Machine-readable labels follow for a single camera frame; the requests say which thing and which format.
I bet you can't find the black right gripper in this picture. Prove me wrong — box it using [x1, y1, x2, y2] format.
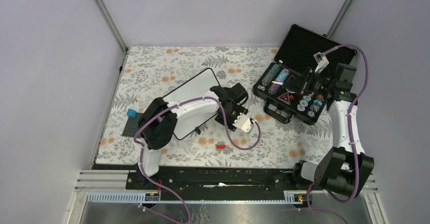
[282, 67, 334, 96]

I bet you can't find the small white whiteboard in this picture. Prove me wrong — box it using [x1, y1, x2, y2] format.
[163, 68, 220, 140]

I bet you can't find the white marker pen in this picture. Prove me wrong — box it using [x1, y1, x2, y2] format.
[272, 81, 284, 86]

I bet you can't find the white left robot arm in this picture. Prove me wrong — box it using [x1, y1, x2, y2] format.
[133, 84, 256, 189]

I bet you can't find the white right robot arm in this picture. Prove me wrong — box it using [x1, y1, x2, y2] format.
[283, 63, 374, 203]

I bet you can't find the blue poker chip stack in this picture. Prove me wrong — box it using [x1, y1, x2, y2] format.
[274, 68, 290, 83]

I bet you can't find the purple poker chip stack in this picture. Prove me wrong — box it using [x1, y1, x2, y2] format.
[267, 84, 282, 95]

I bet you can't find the teal poker chip stack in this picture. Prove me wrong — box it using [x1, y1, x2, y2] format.
[261, 64, 281, 87]

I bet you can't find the black poker chip case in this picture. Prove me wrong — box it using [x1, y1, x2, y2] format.
[253, 24, 357, 125]

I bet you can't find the floral patterned table mat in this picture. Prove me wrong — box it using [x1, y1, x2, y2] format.
[93, 47, 332, 169]

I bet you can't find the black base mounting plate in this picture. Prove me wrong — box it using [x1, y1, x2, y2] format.
[126, 166, 311, 202]

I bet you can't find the light blue lego brick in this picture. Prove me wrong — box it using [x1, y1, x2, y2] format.
[126, 109, 137, 118]

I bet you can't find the grey lego baseplate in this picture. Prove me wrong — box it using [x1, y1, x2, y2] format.
[121, 113, 143, 138]

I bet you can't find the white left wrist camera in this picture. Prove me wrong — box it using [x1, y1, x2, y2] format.
[233, 115, 254, 133]

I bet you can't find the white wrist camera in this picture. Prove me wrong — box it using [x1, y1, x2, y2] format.
[233, 115, 254, 133]
[313, 52, 329, 74]

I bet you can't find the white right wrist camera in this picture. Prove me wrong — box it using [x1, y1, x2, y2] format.
[313, 52, 329, 74]

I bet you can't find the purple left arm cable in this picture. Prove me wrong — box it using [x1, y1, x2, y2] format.
[133, 96, 262, 223]

